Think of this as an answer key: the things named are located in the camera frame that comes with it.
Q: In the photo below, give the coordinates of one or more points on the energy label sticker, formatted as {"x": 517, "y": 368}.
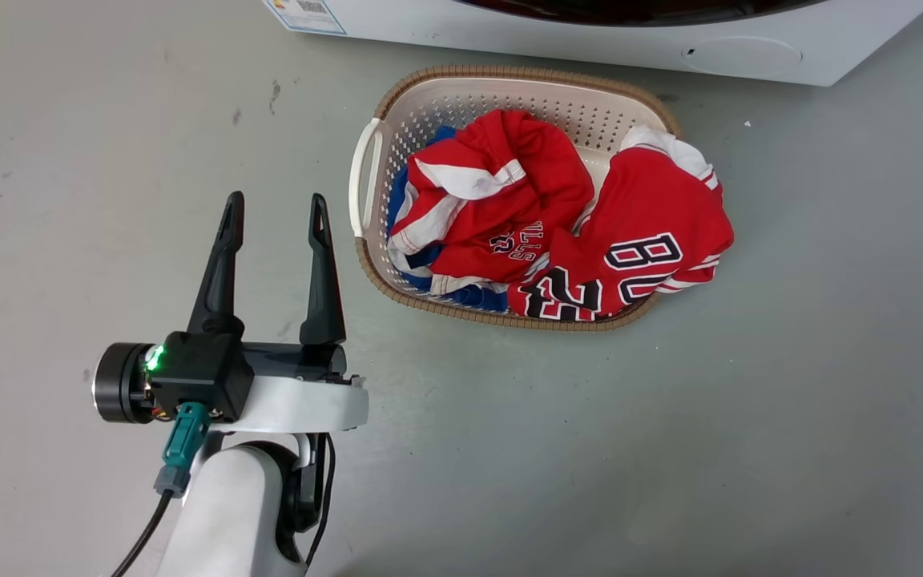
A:
{"x": 305, "y": 14}

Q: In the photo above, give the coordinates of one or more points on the red jersey with large numbers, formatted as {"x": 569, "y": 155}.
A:
{"x": 654, "y": 216}

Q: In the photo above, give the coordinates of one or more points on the beige plastic laundry basket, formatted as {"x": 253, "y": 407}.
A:
{"x": 469, "y": 104}

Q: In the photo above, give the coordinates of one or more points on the dark glass washing machine door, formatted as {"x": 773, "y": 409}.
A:
{"x": 638, "y": 10}

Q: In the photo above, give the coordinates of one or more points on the red jersey with small lettering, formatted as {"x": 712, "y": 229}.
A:
{"x": 509, "y": 192}

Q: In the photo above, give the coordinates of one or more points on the blue garment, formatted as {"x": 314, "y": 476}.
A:
{"x": 477, "y": 298}

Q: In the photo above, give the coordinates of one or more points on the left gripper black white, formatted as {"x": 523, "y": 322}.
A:
{"x": 213, "y": 377}

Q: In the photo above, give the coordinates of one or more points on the white washing machine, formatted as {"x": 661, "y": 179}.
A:
{"x": 670, "y": 40}

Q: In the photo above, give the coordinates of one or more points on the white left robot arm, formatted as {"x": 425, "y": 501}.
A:
{"x": 229, "y": 513}

